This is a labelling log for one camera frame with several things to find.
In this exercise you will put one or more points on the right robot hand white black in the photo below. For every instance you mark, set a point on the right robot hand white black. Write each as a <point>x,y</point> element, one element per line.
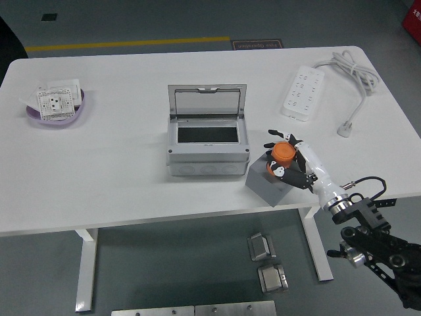
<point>317,168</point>

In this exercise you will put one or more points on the orange cylinder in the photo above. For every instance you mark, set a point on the orange cylinder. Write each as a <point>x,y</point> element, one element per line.
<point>283,152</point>

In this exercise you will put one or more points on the grey junction box clear lid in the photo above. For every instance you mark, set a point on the grey junction box clear lid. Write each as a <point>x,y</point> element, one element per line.
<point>207,154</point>

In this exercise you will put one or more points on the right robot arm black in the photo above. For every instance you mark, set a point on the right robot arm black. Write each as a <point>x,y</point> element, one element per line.
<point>368,214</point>

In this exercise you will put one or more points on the grey cube with round hole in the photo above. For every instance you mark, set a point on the grey cube with round hole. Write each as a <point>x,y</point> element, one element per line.
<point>263,187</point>

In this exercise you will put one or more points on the white table leg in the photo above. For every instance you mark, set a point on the white table leg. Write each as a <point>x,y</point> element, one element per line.
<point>86,270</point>
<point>315,243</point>

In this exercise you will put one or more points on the black table control panel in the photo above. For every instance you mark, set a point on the black table control panel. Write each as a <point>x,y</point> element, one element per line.
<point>389,202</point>

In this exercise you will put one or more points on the small metal block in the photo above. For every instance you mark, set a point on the small metal block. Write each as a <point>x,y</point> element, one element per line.
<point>273,278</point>
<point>261,247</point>

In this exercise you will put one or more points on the brown floor sign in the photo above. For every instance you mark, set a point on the brown floor sign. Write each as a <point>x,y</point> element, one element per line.
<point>256,45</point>

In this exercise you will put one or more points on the red object with white print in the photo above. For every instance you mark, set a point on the red object with white print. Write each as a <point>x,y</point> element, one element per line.
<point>414,26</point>

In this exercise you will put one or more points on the yellow floor tape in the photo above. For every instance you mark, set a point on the yellow floor tape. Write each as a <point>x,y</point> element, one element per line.
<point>131,42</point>

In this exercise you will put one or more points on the purple bowl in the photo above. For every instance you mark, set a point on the purple bowl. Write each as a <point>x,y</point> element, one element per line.
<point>56,122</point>

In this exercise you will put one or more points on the white plastic plate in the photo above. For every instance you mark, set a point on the white plastic plate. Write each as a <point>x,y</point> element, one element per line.
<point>28,98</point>

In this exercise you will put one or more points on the dark floor hatch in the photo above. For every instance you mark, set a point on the dark floor hatch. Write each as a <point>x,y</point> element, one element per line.
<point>49,17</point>

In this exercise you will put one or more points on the person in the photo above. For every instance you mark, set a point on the person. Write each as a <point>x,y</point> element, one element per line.
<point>10,42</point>

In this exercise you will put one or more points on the metal base plate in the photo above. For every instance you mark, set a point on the metal base plate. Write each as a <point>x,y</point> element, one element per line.
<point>235,308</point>
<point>151,311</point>

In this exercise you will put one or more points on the white wall switch panel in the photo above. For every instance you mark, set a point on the white wall switch panel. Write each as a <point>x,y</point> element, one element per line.
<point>74,90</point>

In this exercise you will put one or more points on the white wall socket panel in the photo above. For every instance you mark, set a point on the white wall socket panel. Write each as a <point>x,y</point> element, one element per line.
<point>54,103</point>

